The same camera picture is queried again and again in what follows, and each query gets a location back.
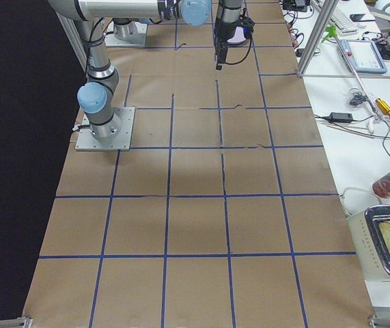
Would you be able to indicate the green reacher grabber stick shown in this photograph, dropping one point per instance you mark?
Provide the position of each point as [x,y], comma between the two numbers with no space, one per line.
[377,117]

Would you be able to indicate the teach pendant tablet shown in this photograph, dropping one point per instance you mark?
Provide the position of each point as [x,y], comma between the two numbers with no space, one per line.
[363,56]

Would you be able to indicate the black power adapter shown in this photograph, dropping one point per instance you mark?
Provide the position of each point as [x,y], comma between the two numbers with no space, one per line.
[341,117]

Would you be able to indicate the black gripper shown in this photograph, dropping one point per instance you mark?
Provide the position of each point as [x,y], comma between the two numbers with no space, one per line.
[223,31]

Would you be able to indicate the silver toaster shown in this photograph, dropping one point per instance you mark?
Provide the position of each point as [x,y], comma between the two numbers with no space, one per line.
[370,247]

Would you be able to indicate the yellow tool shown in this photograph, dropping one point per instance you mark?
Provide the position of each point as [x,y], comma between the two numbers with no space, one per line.
[383,106]

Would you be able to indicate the aluminium frame post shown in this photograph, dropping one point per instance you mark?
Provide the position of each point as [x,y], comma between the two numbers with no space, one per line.
[315,35]

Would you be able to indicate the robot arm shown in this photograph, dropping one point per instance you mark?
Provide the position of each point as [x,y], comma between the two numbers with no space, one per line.
[96,95]
[229,17]

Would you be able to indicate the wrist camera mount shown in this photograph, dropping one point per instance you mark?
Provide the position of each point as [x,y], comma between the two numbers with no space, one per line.
[247,25]

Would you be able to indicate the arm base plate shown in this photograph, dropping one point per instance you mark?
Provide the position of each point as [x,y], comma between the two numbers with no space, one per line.
[116,135]
[133,35]

